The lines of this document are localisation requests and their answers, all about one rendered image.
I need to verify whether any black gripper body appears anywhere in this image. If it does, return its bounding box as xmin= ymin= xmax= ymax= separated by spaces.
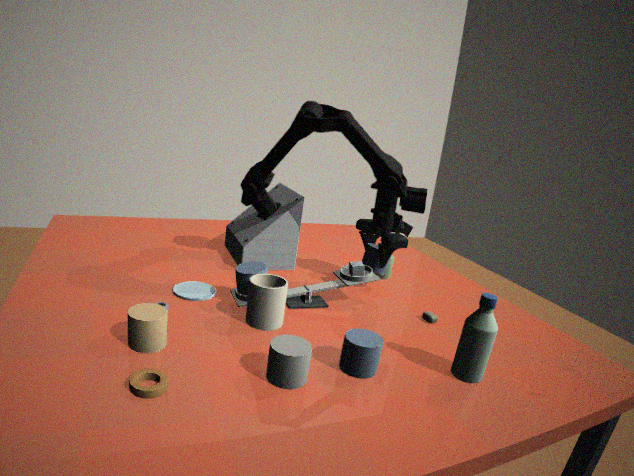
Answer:
xmin=356 ymin=206 xmax=408 ymax=248

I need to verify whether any olive-brown ring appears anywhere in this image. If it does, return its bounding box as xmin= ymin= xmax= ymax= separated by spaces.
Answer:
xmin=129 ymin=368 xmax=168 ymax=399

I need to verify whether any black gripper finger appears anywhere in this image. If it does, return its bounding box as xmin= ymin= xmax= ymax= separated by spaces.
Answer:
xmin=359 ymin=231 xmax=380 ymax=250
xmin=378 ymin=243 xmax=401 ymax=268

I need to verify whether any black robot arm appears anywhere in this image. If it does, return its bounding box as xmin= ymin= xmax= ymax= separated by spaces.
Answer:
xmin=241 ymin=100 xmax=427 ymax=220

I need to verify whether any grey balance beam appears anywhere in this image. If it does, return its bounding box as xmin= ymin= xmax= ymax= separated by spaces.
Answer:
xmin=230 ymin=264 xmax=381 ymax=309

